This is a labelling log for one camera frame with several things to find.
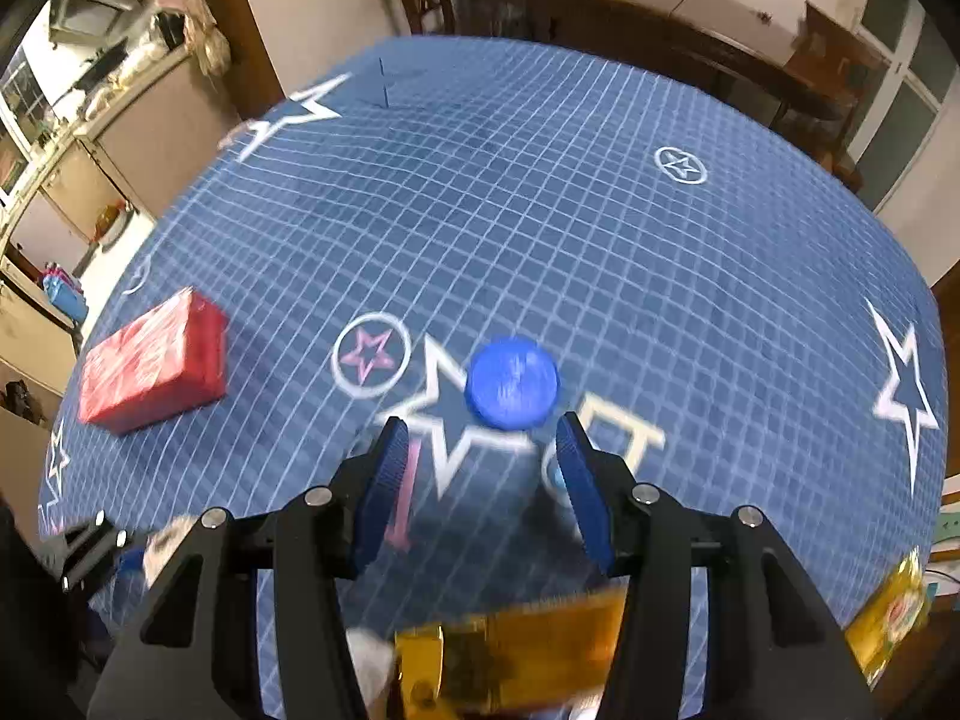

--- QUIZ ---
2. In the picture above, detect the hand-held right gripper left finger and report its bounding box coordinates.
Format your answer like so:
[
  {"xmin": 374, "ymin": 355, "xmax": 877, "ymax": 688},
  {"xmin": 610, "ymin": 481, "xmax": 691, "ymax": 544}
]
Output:
[{"xmin": 86, "ymin": 415, "xmax": 412, "ymax": 720}]

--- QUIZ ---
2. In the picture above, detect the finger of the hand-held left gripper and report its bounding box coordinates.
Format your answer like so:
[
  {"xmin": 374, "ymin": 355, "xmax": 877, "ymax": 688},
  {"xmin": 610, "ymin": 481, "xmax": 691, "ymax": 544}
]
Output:
[{"xmin": 56, "ymin": 508, "xmax": 149, "ymax": 595}]

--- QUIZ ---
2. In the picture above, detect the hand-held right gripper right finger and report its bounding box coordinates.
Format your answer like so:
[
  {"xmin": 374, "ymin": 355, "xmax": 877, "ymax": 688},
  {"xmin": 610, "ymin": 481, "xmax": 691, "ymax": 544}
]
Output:
[{"xmin": 555, "ymin": 410, "xmax": 878, "ymax": 720}]

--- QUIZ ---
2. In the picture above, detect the blue bottle cap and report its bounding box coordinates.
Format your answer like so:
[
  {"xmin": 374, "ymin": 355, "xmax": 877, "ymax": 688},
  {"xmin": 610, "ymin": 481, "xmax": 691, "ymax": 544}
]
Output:
[{"xmin": 464, "ymin": 335, "xmax": 562, "ymax": 431}]

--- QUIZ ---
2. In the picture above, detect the yellow box with figure print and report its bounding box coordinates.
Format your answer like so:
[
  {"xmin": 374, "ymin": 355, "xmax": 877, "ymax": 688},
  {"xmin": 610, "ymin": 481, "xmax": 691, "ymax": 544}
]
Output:
[{"xmin": 393, "ymin": 587, "xmax": 632, "ymax": 719}]

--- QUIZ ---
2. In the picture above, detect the white tissue packet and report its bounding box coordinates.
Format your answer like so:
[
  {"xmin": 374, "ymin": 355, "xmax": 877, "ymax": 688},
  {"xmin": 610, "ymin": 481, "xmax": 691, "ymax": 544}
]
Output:
[{"xmin": 343, "ymin": 624, "xmax": 400, "ymax": 720}]

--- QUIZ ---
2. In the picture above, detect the red carton box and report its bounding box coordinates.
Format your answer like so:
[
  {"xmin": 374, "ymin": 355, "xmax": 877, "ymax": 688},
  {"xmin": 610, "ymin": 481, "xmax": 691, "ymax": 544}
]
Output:
[{"xmin": 78, "ymin": 286, "xmax": 230, "ymax": 435}]

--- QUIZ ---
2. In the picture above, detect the blue star checked blanket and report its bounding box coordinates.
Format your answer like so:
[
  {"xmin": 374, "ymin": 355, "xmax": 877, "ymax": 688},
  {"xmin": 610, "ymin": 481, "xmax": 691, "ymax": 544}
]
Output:
[{"xmin": 37, "ymin": 34, "xmax": 944, "ymax": 720}]

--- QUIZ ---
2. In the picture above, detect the gold foil wrapper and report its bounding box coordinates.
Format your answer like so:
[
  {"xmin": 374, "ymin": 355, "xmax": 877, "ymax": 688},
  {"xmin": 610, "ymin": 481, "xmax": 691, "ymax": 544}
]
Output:
[{"xmin": 844, "ymin": 546, "xmax": 936, "ymax": 691}]

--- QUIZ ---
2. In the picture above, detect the beige cluttered cabinet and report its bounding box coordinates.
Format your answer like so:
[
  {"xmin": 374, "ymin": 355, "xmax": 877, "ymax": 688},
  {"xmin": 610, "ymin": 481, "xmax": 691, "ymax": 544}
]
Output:
[{"xmin": 0, "ymin": 0, "xmax": 250, "ymax": 410}]

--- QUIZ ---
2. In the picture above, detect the long wooden table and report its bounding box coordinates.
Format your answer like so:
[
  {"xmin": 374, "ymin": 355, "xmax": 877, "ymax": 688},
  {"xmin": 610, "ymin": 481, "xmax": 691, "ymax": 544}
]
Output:
[{"xmin": 516, "ymin": 0, "xmax": 850, "ymax": 122}]

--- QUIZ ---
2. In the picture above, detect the brown wooden board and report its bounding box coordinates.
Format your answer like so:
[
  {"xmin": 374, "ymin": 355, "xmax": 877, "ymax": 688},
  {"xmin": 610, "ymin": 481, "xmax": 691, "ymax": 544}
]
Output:
[{"xmin": 793, "ymin": 2, "xmax": 895, "ymax": 167}]

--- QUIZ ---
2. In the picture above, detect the white glass panel door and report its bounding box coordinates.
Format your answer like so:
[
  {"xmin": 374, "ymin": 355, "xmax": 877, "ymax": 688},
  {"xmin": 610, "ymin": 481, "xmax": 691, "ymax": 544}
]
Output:
[{"xmin": 853, "ymin": 0, "xmax": 960, "ymax": 212}]

